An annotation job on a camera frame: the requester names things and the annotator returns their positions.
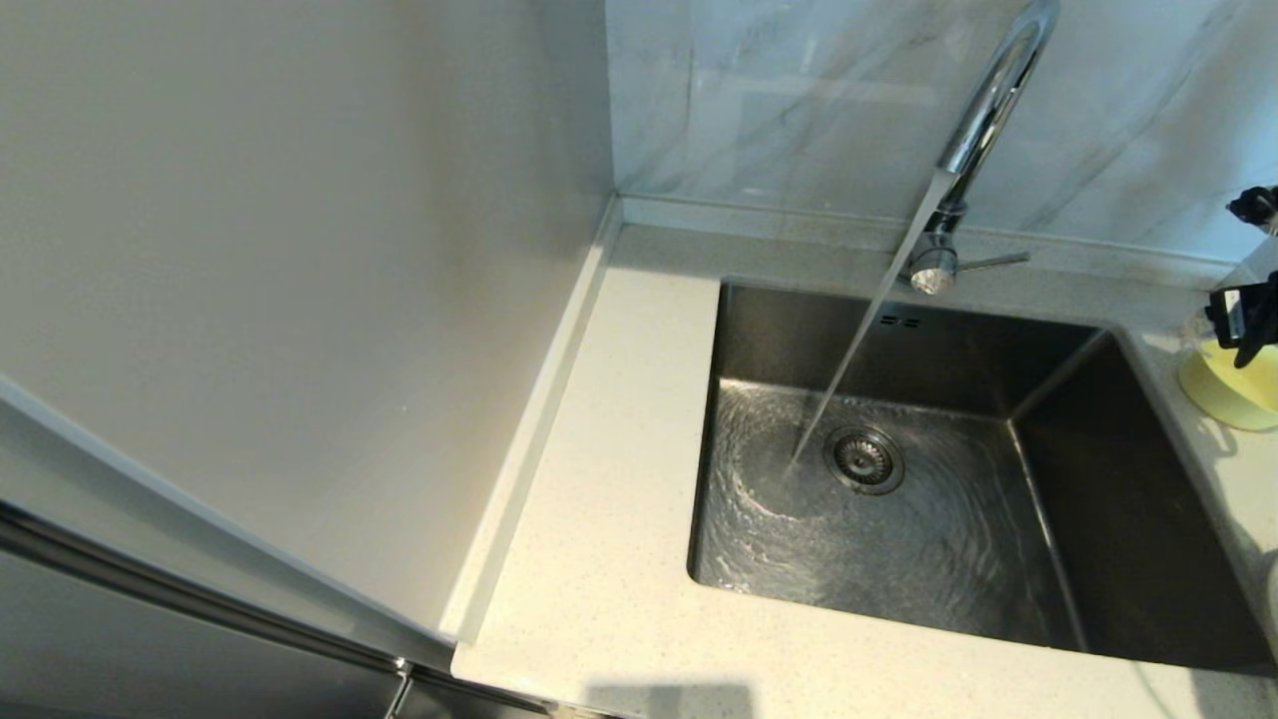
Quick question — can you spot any black wrist camera with label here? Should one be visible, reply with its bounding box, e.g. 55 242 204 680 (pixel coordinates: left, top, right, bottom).
1204 283 1278 369

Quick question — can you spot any dark metal cabinet trim bar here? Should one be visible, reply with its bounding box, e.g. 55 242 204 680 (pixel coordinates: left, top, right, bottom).
0 489 555 716

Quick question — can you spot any yellow plastic bowl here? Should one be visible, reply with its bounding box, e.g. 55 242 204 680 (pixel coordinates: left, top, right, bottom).
1178 338 1278 432

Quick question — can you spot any stainless steel sink basin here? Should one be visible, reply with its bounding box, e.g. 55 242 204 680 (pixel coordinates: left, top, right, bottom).
687 280 1277 672

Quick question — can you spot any chrome gooseneck faucet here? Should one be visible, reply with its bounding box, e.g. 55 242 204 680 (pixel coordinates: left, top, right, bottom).
897 0 1061 297

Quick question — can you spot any running water stream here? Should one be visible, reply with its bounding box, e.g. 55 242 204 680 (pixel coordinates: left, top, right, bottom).
784 172 958 478

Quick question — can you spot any round metal drain strainer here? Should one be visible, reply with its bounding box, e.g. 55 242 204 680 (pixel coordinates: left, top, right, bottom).
823 425 906 496

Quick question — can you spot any tall grey cabinet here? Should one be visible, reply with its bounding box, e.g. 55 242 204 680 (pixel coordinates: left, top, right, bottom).
0 0 620 719

